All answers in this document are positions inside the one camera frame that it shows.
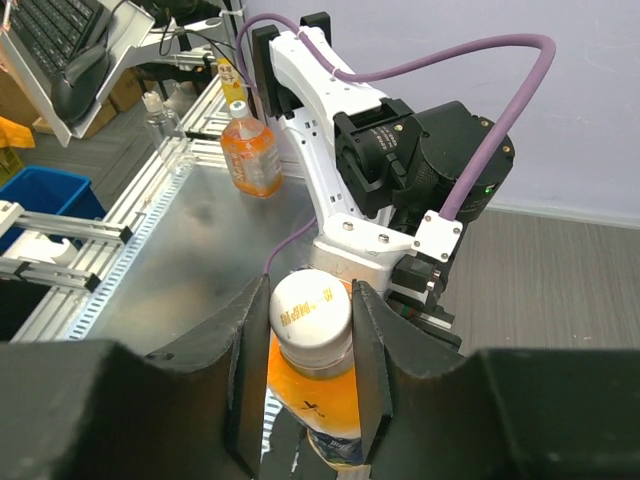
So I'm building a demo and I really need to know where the clear empty plastic bottle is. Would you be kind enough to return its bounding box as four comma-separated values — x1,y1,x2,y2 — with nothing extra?
142,91,196,174

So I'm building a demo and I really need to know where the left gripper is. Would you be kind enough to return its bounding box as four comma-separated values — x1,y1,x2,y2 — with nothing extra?
386,254,462,350

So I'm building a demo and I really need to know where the grey keyboard tray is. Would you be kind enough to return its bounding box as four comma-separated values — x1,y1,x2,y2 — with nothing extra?
1,1,154,146

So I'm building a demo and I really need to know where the orange tea bottle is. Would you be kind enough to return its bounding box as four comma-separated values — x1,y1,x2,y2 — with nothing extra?
220,100,283,198

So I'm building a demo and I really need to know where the orange juice bottle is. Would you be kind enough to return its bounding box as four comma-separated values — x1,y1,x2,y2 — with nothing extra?
267,340,364,471

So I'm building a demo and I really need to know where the slotted cable duct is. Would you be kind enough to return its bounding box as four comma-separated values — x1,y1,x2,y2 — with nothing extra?
9,172,196,344

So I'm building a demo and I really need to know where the white bottle cap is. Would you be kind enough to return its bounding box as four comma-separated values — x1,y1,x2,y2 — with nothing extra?
269,269,352,369

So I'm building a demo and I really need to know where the aluminium frame rail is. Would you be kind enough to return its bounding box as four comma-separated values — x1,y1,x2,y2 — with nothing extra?
1,200,133,292

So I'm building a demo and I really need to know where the blue plastic bin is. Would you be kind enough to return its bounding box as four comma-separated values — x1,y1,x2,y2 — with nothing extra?
0,165,107,251

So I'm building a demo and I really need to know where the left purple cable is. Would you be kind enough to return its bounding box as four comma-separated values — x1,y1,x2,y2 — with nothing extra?
234,13,557,277

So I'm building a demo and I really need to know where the black keyboard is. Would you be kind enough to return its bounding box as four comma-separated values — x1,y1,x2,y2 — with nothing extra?
10,0,111,80

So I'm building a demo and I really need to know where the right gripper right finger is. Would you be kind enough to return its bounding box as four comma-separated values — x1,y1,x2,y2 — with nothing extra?
352,281,639,479

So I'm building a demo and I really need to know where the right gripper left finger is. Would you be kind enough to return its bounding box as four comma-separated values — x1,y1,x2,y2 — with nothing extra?
1,276,270,479

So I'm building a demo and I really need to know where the black computer mouse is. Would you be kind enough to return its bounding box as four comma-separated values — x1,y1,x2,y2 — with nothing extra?
50,44,110,126

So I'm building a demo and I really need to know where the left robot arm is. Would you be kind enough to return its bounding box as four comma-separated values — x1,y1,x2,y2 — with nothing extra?
251,13,515,350

